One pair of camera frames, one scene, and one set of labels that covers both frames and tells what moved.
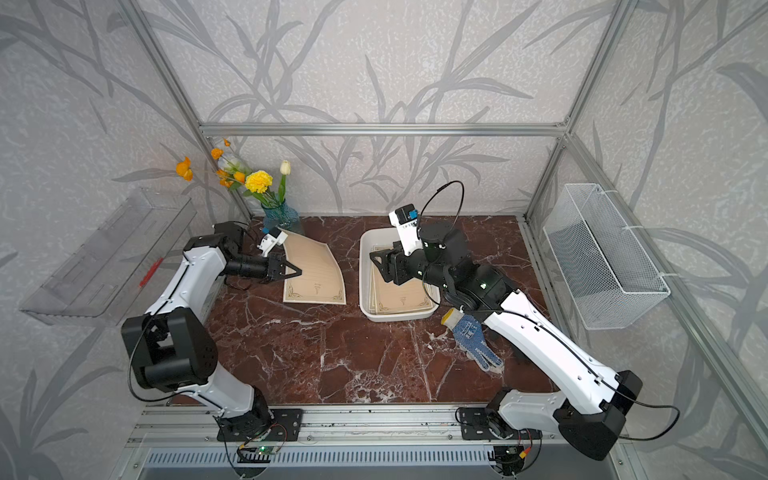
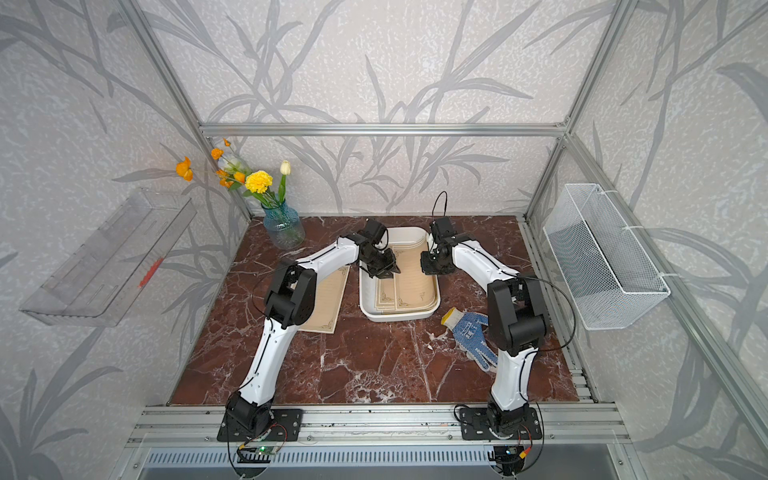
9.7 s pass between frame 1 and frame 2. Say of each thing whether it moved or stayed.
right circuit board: stayed
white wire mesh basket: stayed
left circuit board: stayed
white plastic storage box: stayed
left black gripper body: moved
